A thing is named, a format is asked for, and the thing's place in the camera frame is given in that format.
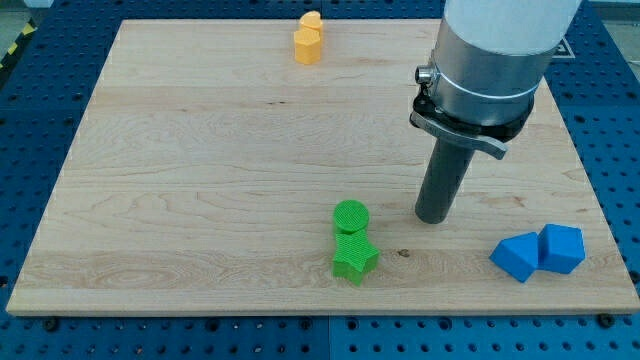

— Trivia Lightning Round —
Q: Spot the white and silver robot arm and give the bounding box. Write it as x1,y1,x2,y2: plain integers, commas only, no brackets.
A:
410,0,581,159

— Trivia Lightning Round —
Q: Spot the green star block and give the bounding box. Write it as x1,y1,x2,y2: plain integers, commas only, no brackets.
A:
332,230,380,286

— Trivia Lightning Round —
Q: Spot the green cylinder block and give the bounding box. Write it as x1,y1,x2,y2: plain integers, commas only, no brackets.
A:
333,199,370,234

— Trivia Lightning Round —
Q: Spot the light wooden board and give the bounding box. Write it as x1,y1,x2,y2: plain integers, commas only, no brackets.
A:
7,20,639,316

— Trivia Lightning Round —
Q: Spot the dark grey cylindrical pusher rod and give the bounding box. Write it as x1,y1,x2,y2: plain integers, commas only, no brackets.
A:
415,139,474,224

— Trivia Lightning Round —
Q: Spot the yellow pentagon block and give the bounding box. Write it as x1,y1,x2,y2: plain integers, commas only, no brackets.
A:
293,28,322,65

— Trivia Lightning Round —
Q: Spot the yellow heart block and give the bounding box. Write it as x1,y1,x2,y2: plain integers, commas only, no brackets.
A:
299,10,323,36

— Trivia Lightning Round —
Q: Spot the blue triangular block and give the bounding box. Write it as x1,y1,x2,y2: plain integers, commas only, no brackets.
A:
489,232,538,283

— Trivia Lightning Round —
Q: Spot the blue cube block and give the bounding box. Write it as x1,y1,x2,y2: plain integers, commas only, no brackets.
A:
538,223,586,274

